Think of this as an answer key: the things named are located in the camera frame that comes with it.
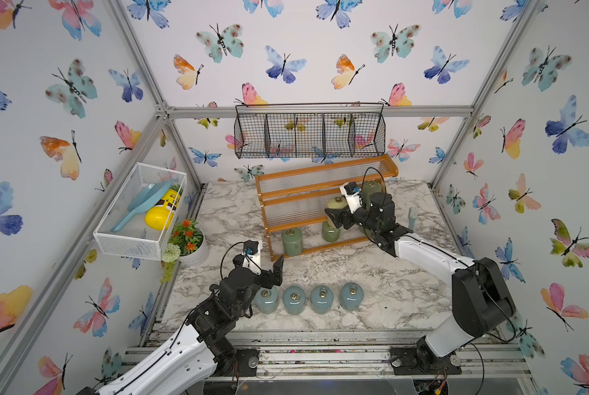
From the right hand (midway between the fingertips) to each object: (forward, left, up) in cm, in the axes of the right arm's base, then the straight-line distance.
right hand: (337, 199), depth 84 cm
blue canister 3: (-28, +4, -16) cm, 33 cm away
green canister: (+8, -12, -2) cm, 15 cm away
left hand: (-20, +20, -3) cm, 29 cm away
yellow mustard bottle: (-16, +51, +8) cm, 54 cm away
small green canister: (-3, +1, -17) cm, 17 cm away
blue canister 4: (-27, -5, -16) cm, 31 cm away
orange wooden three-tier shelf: (+17, +17, -23) cm, 34 cm away
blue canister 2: (-29, +13, -15) cm, 35 cm away
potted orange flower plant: (-14, +51, -11) cm, 54 cm away
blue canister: (-29, +22, -16) cm, 40 cm away
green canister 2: (-9, +15, -15) cm, 23 cm away
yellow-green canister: (-2, 0, +1) cm, 2 cm away
